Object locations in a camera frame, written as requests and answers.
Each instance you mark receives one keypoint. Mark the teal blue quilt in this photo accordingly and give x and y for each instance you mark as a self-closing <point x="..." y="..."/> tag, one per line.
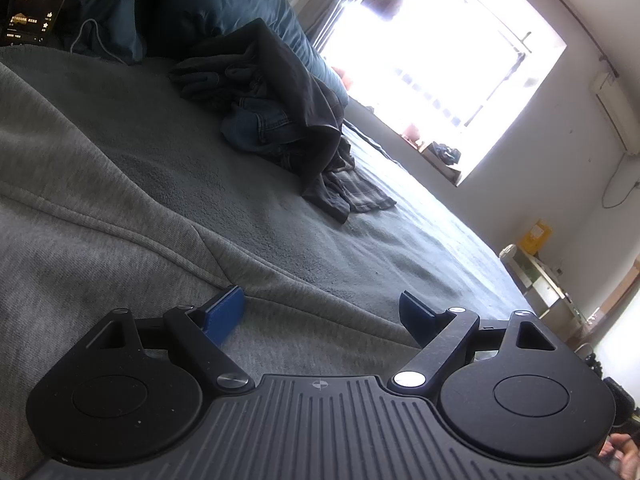
<point x="129" y="30"/>

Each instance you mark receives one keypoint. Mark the dark grey jacket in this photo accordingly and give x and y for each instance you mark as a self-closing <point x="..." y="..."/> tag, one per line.
<point x="213" y="73"/>

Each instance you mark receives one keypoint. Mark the white wall air conditioner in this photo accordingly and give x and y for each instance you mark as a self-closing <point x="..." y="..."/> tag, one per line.
<point x="617" y="109"/>

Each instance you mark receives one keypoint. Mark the yellow box on desk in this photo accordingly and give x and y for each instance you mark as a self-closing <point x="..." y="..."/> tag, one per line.
<point x="535" y="238"/>

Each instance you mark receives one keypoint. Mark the grey plaid cloth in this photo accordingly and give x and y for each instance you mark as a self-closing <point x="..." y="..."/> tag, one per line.
<point x="348" y="190"/>

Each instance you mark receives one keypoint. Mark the white wooden desk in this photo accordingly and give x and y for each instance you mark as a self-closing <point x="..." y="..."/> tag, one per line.
<point x="543" y="293"/>

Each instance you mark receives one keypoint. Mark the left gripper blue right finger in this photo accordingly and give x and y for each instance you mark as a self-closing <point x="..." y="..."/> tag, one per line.
<point x="422" y="323"/>

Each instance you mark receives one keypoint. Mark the grey bed blanket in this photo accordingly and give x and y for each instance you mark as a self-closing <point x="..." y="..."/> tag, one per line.
<point x="174" y="152"/>

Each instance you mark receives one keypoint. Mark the blue denim jeans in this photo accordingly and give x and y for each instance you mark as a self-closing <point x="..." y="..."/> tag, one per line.
<point x="258" y="123"/>

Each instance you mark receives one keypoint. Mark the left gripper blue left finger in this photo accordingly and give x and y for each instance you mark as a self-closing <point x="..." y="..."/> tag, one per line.
<point x="221" y="314"/>

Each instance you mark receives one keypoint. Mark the light grey hooded sweatshirt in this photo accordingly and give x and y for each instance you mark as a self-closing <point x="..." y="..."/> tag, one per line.
<point x="79" y="239"/>

